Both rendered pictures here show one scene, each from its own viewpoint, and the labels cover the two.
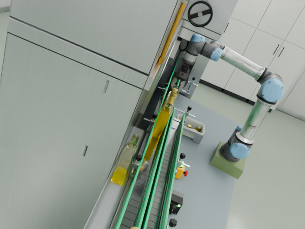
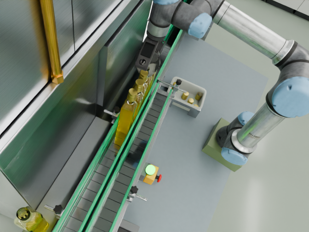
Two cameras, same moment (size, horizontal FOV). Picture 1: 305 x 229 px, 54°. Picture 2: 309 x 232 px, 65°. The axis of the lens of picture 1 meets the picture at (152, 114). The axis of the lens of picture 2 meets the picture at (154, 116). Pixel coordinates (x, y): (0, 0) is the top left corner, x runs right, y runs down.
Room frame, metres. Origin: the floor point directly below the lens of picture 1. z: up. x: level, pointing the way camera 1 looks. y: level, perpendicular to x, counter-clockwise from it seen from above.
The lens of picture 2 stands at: (1.02, -0.20, 1.88)
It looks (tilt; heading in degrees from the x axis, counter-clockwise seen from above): 54 degrees down; 2
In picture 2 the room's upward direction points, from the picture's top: 23 degrees clockwise
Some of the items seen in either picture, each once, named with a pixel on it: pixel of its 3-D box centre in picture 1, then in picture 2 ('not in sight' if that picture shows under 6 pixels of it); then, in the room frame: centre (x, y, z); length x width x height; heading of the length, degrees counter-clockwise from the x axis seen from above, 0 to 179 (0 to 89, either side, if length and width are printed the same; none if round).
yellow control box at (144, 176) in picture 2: (177, 170); (148, 173); (1.48, -0.27, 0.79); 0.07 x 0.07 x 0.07; 1
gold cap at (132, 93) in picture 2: (171, 99); (132, 95); (1.60, -0.07, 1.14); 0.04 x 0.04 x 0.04
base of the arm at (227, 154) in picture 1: (233, 149); (233, 136); (1.83, -0.60, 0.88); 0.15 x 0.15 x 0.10
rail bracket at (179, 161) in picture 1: (182, 166); (137, 196); (1.31, -0.25, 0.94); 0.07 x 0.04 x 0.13; 91
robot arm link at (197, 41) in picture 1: (195, 44); (164, 6); (1.74, -0.07, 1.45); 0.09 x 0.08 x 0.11; 83
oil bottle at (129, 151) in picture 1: (126, 159); (31, 222); (1.08, 0.03, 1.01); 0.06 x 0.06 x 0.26; 86
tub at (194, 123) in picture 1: (188, 128); (185, 96); (2.03, -0.29, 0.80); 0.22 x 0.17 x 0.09; 91
